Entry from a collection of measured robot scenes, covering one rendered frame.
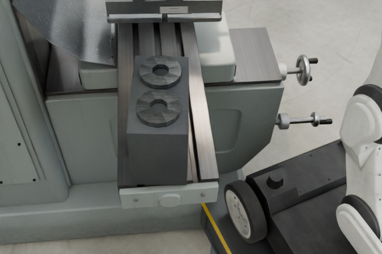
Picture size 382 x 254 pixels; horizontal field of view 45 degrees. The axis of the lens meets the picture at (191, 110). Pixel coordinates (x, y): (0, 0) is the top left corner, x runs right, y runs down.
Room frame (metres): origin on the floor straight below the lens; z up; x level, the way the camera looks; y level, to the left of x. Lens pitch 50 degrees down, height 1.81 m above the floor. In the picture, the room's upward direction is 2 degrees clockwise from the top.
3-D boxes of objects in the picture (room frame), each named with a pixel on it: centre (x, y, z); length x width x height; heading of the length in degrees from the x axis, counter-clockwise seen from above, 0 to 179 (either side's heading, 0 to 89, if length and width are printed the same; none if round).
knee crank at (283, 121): (1.08, -0.42, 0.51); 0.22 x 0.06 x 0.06; 97
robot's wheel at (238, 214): (0.70, -0.18, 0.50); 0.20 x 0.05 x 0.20; 26
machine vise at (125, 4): (1.17, 0.09, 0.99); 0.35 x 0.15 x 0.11; 95
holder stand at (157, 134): (0.64, 0.07, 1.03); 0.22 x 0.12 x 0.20; 2
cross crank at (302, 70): (1.22, -0.37, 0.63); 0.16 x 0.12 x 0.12; 97
